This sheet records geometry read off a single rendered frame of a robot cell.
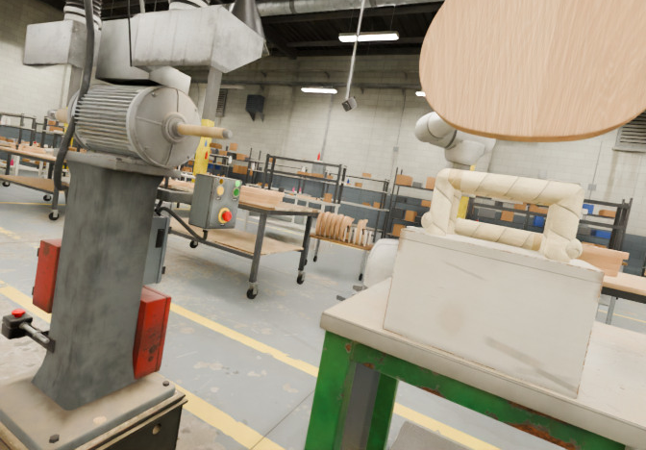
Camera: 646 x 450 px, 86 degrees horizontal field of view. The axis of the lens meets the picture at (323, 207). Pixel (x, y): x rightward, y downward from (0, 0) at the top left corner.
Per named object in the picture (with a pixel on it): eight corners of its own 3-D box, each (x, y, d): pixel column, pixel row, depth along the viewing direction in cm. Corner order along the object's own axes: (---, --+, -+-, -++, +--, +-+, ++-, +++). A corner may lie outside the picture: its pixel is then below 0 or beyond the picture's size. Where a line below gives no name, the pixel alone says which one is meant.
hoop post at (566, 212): (544, 258, 48) (558, 191, 48) (541, 256, 51) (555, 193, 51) (571, 263, 47) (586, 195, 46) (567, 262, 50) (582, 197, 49)
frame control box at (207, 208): (148, 232, 134) (158, 165, 133) (191, 230, 153) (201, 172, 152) (193, 246, 123) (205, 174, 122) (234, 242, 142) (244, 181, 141)
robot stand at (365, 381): (340, 418, 178) (365, 286, 174) (389, 449, 163) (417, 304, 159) (309, 446, 155) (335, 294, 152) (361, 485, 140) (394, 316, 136)
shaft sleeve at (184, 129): (185, 136, 110) (176, 132, 107) (186, 126, 110) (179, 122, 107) (227, 140, 102) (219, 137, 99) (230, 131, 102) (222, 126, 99)
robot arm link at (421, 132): (429, 104, 130) (462, 112, 132) (410, 113, 148) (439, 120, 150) (423, 138, 131) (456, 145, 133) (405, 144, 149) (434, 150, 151)
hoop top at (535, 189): (432, 185, 56) (435, 165, 56) (436, 187, 59) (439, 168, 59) (583, 207, 46) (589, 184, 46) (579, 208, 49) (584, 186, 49)
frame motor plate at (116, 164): (51, 156, 119) (53, 145, 119) (119, 165, 141) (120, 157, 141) (115, 170, 103) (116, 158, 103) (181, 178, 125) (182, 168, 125)
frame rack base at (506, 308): (381, 330, 58) (400, 228, 57) (404, 309, 71) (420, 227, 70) (579, 401, 45) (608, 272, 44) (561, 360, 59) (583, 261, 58)
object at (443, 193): (423, 233, 56) (434, 175, 56) (427, 232, 59) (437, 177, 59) (443, 237, 55) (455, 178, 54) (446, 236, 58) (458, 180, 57)
